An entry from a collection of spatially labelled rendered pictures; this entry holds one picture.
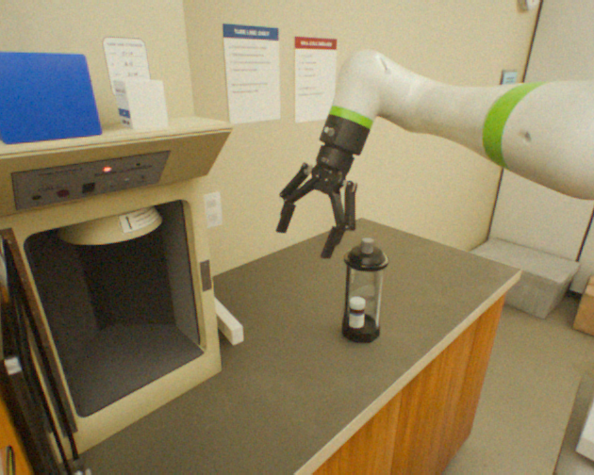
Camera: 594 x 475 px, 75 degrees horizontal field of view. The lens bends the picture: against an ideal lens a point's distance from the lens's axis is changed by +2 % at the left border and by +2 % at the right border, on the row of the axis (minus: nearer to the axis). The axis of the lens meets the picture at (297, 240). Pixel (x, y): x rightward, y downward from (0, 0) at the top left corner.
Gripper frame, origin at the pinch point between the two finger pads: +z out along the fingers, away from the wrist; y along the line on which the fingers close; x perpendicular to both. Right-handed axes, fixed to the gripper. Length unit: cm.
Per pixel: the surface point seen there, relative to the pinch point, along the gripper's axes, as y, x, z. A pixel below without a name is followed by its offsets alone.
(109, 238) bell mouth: -12.5, -34.9, 7.4
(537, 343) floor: 40, 220, 40
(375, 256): 9.7, 16.1, -0.9
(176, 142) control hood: -2.0, -34.9, -12.1
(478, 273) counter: 20, 76, -1
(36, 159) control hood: -3, -51, -6
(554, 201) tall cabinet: 6, 262, -49
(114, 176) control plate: -5.9, -40.2, -4.7
